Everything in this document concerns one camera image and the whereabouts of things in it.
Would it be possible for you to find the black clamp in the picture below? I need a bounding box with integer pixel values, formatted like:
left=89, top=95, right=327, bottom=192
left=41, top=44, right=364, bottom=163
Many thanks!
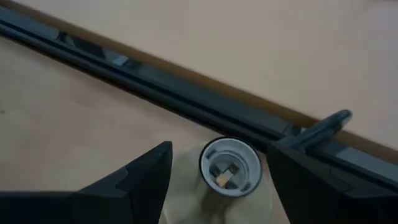
left=276, top=109, right=353, bottom=153

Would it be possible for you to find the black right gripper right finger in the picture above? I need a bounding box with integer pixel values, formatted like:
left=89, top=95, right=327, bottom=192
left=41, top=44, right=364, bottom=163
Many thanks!
left=266, top=140, right=398, bottom=224

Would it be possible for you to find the brass lamp base with socket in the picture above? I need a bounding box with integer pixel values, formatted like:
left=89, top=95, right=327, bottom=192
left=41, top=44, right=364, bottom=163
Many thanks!
left=158, top=136, right=292, bottom=224

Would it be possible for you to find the beige wooden desk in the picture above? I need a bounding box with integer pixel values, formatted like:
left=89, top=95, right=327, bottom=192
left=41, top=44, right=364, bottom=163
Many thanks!
left=0, top=0, right=398, bottom=164

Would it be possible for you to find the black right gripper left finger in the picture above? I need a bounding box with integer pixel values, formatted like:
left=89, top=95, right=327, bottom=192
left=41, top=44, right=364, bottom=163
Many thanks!
left=0, top=141, right=174, bottom=224

